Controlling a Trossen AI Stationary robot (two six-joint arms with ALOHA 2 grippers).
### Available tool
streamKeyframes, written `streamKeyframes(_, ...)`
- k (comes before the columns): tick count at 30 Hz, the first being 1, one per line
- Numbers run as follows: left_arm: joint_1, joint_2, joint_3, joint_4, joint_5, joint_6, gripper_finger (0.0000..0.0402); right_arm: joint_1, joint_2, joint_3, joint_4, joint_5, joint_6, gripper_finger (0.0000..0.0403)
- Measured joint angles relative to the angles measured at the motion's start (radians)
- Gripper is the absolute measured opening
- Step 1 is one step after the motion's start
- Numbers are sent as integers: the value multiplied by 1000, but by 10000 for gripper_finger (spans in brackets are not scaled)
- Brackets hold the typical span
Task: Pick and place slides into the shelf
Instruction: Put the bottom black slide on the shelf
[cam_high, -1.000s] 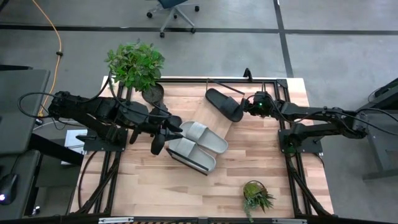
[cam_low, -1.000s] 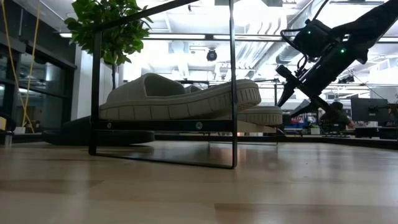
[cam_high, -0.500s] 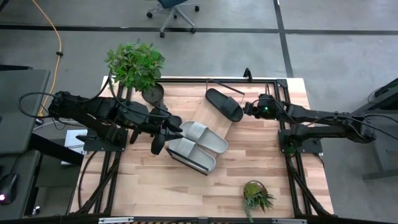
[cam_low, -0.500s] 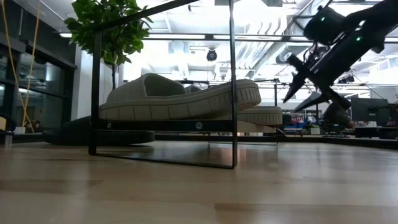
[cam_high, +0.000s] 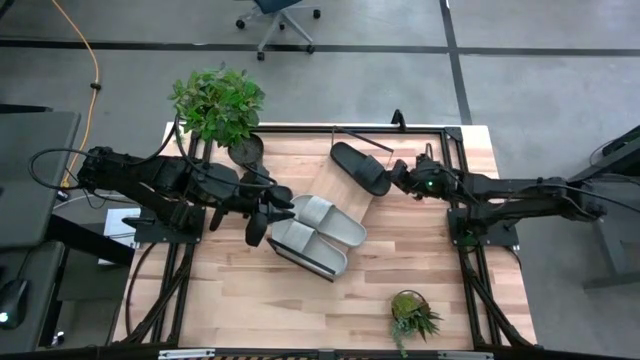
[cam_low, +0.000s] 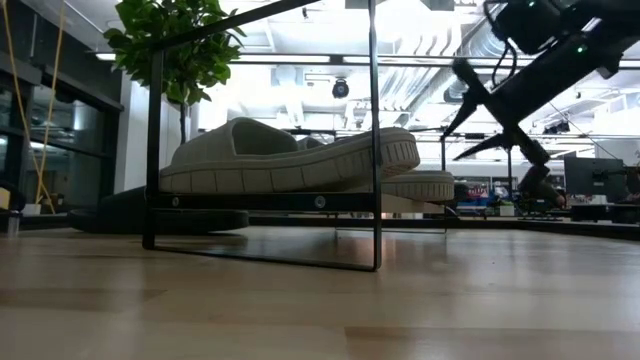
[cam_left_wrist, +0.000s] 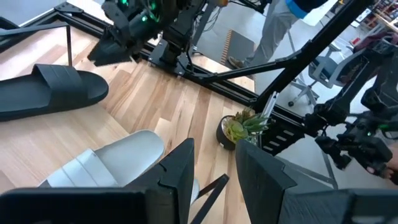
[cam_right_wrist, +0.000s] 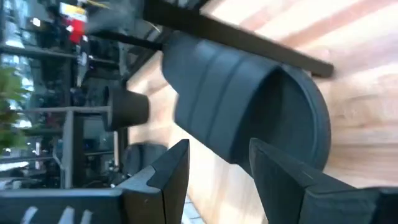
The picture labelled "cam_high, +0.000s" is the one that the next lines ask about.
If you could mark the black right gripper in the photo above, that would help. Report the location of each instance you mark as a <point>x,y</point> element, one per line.
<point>430,177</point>

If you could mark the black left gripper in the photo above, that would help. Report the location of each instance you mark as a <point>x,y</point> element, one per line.
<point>255,197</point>

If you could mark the black slide sandal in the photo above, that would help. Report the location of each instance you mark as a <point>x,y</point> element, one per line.
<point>360,167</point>

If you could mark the grey slide sandal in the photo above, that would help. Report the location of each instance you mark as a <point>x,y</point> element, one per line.
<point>345,232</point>
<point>310,245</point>

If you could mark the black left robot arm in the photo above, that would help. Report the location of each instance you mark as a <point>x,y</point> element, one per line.
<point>150,175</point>

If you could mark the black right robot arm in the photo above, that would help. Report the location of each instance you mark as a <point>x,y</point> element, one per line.
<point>525,192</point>

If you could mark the black-framed wooden shoe shelf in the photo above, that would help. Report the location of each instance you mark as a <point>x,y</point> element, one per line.
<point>345,192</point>

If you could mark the leafy green potted plant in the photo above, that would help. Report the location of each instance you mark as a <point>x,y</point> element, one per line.
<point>220,105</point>

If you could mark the small potted succulent plant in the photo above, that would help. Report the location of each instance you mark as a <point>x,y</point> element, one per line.
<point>410,312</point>

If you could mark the white flat box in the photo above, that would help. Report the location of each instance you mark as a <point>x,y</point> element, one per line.
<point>117,225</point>

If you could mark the wheeled office chair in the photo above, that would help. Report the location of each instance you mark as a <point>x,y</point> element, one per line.
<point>275,5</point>

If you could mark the grey metal desk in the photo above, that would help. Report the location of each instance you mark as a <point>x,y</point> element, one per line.
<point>615,235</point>

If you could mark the dark grey desk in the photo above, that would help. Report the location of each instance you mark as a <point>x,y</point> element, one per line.
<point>42,280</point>

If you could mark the black desk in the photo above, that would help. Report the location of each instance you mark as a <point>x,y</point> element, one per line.
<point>30,200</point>

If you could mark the black computer mouse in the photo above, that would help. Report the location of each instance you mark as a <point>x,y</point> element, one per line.
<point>12,300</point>

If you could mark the black clamp bracket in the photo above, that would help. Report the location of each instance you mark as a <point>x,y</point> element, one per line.
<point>398,118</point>

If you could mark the black aluminium rig frame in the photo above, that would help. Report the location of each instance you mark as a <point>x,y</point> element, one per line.
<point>300,129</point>

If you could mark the silver metal bracket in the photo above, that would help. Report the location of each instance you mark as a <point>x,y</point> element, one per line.
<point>465,355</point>
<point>186,354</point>

